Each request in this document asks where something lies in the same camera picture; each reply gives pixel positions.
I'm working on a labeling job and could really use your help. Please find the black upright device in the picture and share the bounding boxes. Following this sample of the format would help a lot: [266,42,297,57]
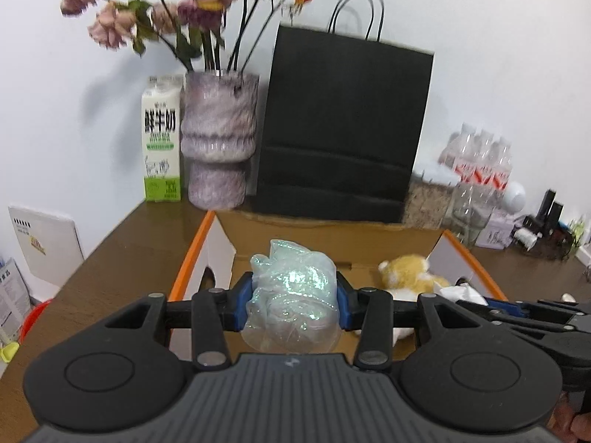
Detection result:
[541,189,565,229]

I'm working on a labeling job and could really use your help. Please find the empty glass jar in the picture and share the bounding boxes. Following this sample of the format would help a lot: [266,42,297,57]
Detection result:
[445,182,504,247]

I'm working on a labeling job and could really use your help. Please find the pale tin box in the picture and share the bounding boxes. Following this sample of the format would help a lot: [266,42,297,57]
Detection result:
[475,212,518,250]

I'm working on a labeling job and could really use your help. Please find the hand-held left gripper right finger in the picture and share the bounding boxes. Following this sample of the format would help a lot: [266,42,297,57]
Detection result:
[336,271,490,374]

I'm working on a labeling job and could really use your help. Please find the orange cardboard box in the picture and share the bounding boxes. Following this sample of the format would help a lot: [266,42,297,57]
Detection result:
[167,210,509,363]

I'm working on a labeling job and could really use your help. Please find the white flat carton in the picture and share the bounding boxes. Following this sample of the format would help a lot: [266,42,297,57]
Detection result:
[8,205,85,301]

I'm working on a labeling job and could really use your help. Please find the red plastic basin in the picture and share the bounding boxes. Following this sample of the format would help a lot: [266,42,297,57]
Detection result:
[21,299,54,342]

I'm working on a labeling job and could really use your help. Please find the blue white booklets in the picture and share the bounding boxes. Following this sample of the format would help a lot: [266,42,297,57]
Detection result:
[0,256,33,347]

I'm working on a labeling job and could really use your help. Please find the white round speaker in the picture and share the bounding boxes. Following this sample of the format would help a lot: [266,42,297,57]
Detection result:
[503,181,528,215]

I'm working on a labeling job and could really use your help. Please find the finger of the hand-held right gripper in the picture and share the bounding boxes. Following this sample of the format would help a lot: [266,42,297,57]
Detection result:
[489,316,591,356]
[455,298,591,328]

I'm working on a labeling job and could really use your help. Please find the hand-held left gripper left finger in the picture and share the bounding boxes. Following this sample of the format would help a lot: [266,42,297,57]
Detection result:
[104,274,254,372]

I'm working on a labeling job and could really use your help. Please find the purple marbled vase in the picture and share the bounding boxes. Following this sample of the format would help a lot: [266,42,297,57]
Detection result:
[180,70,259,210]

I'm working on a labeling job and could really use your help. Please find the person's right hand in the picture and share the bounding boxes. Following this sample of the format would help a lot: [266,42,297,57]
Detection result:
[554,392,591,443]

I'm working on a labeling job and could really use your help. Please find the green white milk carton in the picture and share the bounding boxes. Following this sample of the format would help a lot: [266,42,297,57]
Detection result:
[141,75,185,204]

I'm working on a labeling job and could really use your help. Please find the clear pellet storage container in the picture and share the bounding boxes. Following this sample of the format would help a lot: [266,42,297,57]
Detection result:
[404,168,460,231]

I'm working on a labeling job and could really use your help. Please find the iridescent plastic bag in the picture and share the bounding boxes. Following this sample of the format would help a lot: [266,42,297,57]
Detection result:
[245,239,340,356]

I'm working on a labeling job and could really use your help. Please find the black paper bag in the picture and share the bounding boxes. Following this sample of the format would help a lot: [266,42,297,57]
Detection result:
[252,0,435,224]

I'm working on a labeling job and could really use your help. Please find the wooden desktop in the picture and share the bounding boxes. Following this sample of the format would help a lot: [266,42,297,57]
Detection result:
[0,196,591,379]

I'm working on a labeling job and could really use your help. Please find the yellow plush toy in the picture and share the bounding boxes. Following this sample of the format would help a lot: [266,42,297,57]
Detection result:
[378,254,451,342]

